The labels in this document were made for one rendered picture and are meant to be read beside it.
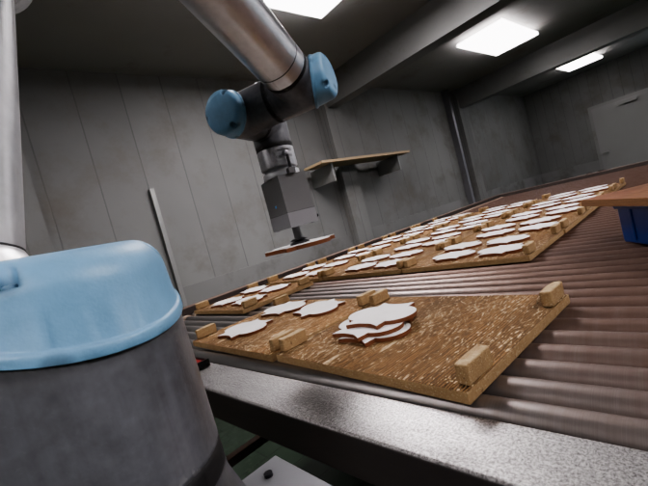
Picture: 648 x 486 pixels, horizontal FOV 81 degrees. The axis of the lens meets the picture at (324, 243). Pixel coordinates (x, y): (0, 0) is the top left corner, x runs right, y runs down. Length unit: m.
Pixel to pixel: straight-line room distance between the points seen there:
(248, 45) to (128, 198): 3.46
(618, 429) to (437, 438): 0.16
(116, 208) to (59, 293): 3.71
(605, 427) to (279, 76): 0.55
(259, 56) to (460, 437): 0.51
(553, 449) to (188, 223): 3.84
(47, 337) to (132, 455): 0.06
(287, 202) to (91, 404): 0.58
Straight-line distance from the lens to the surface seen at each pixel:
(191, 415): 0.22
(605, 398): 0.50
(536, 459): 0.42
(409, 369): 0.56
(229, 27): 0.53
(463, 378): 0.49
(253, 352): 0.84
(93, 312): 0.19
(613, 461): 0.42
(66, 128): 4.04
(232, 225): 4.25
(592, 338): 0.64
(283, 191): 0.73
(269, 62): 0.57
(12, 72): 0.43
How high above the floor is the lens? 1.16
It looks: 3 degrees down
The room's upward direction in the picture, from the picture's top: 15 degrees counter-clockwise
